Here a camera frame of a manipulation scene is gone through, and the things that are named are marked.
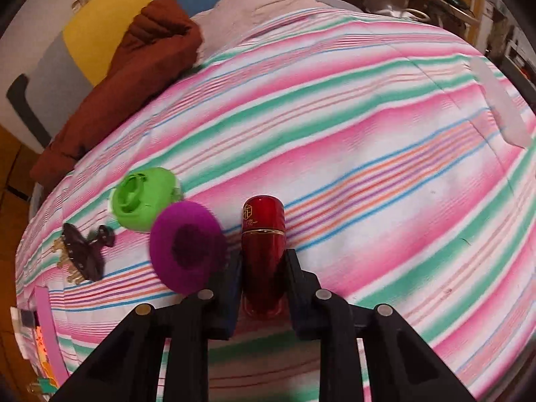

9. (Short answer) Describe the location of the brown quilt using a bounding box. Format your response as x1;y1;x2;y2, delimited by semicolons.
30;0;204;189

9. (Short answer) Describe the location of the green round plastic container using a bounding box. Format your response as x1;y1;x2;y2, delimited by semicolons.
110;166;184;232

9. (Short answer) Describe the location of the brown hair claw clip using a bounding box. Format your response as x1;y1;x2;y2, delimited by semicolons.
52;223;116;283

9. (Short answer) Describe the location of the red glass bottle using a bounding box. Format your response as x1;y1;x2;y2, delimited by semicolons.
241;195;289;319

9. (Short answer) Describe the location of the purple round brush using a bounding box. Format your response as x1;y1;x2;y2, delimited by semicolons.
149;201;229;294

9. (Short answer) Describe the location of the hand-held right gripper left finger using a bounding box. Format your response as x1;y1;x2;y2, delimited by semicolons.
50;255;244;402

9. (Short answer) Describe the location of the translucent white plastic sheet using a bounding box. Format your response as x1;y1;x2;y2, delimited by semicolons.
469;56;533;148

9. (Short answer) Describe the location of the pale pink pillow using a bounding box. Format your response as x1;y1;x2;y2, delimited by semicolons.
190;0;356;68

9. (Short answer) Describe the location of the pink green striped blanket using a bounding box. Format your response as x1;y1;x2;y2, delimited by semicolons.
14;6;536;402

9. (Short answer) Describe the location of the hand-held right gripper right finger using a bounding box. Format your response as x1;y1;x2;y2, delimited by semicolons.
285;249;478;402

